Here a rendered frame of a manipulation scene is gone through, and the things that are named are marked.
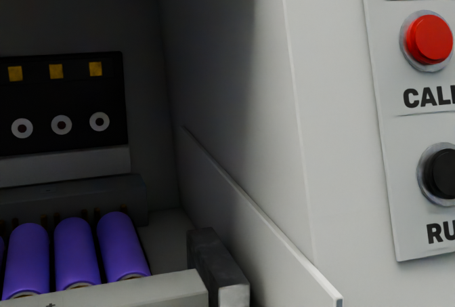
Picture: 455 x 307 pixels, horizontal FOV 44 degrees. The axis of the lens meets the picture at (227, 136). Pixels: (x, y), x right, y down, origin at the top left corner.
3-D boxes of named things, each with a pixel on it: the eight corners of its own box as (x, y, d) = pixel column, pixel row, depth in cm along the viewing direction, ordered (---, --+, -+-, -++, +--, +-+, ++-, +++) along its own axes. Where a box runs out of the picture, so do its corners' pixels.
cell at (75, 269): (93, 247, 29) (106, 319, 23) (55, 253, 28) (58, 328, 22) (90, 214, 28) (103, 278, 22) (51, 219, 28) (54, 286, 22)
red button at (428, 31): (458, 62, 18) (451, 12, 18) (415, 64, 18) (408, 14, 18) (439, 68, 19) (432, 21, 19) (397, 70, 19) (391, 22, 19)
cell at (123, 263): (133, 241, 29) (157, 310, 23) (97, 247, 29) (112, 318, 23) (131, 209, 29) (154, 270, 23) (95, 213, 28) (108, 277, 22)
